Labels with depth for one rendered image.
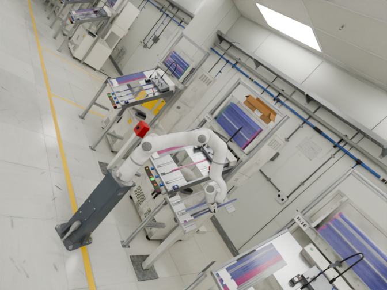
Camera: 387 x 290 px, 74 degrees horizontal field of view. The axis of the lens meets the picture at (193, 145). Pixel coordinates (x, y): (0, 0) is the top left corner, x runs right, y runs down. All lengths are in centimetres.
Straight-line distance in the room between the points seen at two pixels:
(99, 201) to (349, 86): 346
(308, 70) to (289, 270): 311
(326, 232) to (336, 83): 254
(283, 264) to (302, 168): 198
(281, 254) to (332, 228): 41
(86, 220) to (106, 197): 27
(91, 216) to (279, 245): 147
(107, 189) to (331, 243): 166
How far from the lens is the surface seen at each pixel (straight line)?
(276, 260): 214
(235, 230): 413
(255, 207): 400
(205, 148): 264
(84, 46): 646
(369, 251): 213
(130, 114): 369
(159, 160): 258
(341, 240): 215
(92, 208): 217
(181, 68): 356
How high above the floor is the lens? 171
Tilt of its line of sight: 14 degrees down
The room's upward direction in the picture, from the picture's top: 42 degrees clockwise
